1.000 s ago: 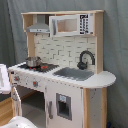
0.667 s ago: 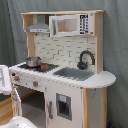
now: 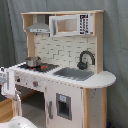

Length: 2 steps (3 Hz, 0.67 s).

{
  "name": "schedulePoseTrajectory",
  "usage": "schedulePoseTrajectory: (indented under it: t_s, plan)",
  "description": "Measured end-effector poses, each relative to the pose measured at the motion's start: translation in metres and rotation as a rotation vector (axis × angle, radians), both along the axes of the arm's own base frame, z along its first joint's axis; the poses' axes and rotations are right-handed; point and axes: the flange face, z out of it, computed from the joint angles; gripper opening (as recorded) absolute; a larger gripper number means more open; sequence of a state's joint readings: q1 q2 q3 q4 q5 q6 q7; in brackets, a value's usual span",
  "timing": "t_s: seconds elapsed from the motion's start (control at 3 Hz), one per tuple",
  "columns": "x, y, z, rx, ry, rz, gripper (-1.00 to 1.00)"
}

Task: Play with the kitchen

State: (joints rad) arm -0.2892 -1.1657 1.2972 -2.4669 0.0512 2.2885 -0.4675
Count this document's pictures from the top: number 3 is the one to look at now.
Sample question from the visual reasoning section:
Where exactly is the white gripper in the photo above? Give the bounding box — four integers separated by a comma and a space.
13, 90, 22, 116

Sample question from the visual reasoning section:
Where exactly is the white oven door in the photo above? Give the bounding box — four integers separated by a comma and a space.
0, 67, 15, 98

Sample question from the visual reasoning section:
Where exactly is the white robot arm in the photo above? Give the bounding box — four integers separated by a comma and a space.
8, 93, 38, 128

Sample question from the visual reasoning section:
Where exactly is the wooden toy kitchen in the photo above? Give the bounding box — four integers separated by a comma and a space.
12, 10, 116, 128

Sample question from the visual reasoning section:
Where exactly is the right red stove knob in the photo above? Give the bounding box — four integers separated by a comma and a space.
33, 81, 38, 87

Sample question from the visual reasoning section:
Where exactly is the black toy stovetop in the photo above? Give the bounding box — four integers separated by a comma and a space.
21, 63, 57, 73

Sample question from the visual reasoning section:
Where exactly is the small metal pot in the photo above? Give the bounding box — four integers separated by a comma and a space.
26, 56, 41, 67

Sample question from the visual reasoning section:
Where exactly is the white cabinet door with dispenser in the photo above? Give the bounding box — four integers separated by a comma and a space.
46, 81, 83, 128

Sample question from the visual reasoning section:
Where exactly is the grey toy sink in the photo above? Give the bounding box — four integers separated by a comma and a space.
53, 67, 93, 81

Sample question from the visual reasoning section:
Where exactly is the black toy faucet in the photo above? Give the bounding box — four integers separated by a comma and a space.
77, 50, 95, 70

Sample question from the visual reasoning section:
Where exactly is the grey range hood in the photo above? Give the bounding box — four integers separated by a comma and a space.
26, 15, 50, 33

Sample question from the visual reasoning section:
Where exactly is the white microwave door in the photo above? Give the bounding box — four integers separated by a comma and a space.
49, 13, 94, 37

